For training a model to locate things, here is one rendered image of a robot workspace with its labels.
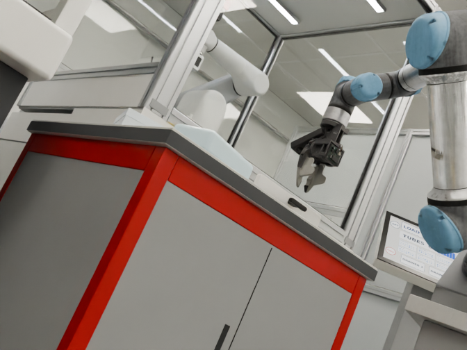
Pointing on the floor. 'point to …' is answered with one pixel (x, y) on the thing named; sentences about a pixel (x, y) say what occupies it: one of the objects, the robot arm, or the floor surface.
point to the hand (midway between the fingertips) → (301, 185)
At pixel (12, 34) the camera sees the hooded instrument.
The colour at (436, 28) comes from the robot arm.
